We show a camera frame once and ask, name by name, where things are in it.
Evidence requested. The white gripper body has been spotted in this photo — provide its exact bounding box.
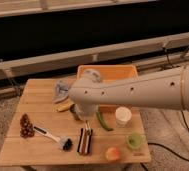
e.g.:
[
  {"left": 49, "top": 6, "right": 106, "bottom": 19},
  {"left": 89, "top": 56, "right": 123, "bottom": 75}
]
[{"left": 75, "top": 104, "right": 98, "bottom": 121}]

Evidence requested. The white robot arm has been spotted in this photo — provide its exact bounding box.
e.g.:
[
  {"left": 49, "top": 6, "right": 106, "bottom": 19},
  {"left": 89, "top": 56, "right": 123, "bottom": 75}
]
[{"left": 69, "top": 66, "right": 189, "bottom": 120}]

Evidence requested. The white paper cup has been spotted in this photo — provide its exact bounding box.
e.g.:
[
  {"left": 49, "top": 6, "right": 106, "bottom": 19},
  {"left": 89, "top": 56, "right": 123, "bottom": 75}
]
[{"left": 115, "top": 106, "right": 132, "bottom": 126}]

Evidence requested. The small green cup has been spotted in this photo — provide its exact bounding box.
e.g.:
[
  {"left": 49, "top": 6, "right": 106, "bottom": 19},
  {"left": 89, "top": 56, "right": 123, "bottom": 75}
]
[{"left": 127, "top": 133, "right": 143, "bottom": 150}]

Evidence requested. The green chili pepper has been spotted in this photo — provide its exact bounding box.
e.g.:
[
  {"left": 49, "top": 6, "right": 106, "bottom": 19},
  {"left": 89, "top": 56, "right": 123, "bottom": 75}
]
[{"left": 96, "top": 111, "right": 114, "bottom": 131}]

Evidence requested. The yellow banana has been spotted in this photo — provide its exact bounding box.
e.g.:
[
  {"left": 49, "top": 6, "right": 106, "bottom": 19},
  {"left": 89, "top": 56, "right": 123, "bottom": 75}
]
[{"left": 56, "top": 102, "right": 74, "bottom": 112}]

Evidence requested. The grey crumpled cloth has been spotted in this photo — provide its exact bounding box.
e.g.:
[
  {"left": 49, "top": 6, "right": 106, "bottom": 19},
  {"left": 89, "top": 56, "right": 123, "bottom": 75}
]
[{"left": 53, "top": 80, "right": 70, "bottom": 103}]

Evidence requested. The striped brown white block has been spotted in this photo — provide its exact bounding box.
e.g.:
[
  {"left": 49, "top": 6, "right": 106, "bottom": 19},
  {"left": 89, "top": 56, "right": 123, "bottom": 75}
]
[{"left": 77, "top": 128, "right": 93, "bottom": 155}]

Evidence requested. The orange plastic bin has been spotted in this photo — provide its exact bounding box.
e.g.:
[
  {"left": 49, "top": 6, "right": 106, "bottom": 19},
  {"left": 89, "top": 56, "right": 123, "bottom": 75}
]
[{"left": 76, "top": 64, "right": 140, "bottom": 114}]

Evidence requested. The orange peach fruit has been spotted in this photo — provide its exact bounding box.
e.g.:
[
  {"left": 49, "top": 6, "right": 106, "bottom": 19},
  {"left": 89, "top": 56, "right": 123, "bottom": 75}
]
[{"left": 105, "top": 147, "right": 121, "bottom": 161}]

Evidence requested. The white handled dish brush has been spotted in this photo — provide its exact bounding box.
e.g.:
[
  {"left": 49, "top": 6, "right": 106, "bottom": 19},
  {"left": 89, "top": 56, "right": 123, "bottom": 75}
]
[{"left": 34, "top": 126, "right": 73, "bottom": 151}]

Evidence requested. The black cable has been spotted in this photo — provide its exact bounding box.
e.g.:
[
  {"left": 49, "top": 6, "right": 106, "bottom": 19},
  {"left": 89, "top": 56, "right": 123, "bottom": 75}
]
[{"left": 147, "top": 46, "right": 189, "bottom": 163}]

